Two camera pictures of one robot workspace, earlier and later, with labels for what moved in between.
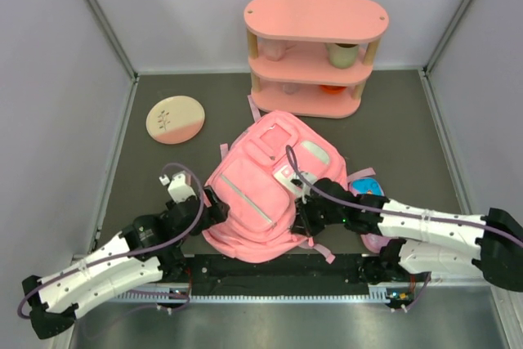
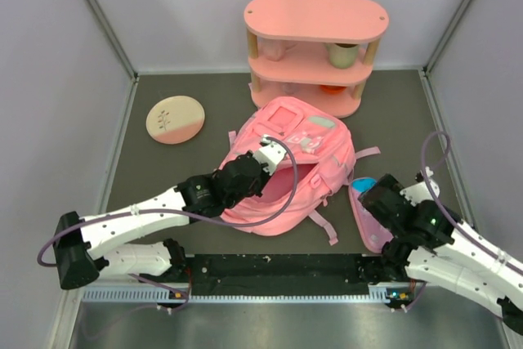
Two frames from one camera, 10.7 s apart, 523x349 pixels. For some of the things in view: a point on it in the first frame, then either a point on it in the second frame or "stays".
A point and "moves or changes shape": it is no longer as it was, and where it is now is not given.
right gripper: [300, 225] to [392, 183]
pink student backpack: [261, 177] moves or changes shape
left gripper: [218, 213] to [264, 176]
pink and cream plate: [176, 119] stays
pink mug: [275, 49] stays
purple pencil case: [372, 186] stays
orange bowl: [332, 89] stays
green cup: [342, 55] stays
